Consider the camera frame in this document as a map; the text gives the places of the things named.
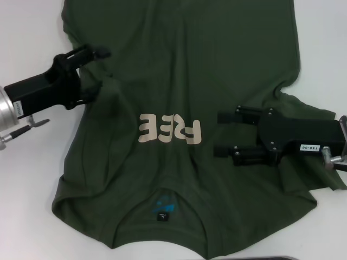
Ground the arm cable plug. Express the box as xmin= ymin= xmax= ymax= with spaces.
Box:
xmin=321 ymin=145 xmax=347 ymax=173
xmin=0 ymin=114 xmax=51 ymax=151

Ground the dark green t-shirt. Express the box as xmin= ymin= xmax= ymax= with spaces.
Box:
xmin=51 ymin=0 xmax=347 ymax=258

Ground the right arm cable plug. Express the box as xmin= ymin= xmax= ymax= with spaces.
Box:
xmin=321 ymin=145 xmax=347 ymax=173

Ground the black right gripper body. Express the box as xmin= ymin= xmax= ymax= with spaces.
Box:
xmin=256 ymin=107 xmax=347 ymax=166

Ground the left arm cable plug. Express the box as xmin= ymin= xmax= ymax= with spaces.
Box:
xmin=0 ymin=114 xmax=51 ymax=151

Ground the dark flat panel edge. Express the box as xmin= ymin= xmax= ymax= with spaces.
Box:
xmin=247 ymin=256 xmax=297 ymax=260

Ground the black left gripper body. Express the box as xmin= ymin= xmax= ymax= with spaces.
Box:
xmin=4 ymin=53 xmax=82 ymax=120

